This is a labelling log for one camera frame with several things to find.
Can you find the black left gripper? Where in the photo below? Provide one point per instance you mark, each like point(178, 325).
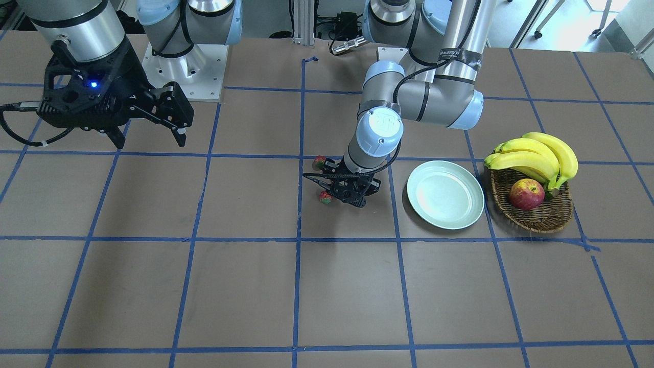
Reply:
point(372, 185)

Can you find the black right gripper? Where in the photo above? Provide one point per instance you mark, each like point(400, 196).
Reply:
point(121, 73)

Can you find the red strawberry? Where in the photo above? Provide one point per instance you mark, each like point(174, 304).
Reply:
point(318, 163)
point(325, 198)

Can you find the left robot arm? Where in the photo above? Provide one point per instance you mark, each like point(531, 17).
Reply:
point(434, 82)

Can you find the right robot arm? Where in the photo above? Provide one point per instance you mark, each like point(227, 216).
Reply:
point(93, 29)

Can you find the light green plate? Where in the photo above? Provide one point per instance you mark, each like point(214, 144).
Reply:
point(445, 195)

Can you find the silver cylindrical connector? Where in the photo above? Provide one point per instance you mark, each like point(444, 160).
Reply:
point(347, 46)

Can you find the black power adapter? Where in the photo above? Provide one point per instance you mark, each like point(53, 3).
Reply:
point(346, 26)

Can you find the red yellow apple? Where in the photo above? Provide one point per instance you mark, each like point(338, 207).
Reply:
point(526, 194)

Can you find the yellow banana bunch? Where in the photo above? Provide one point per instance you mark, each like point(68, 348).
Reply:
point(542, 157)

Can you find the brown wicker basket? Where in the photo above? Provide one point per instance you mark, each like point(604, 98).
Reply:
point(550, 216)

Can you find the aluminium frame post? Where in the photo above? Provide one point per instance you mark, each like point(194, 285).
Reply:
point(303, 23)

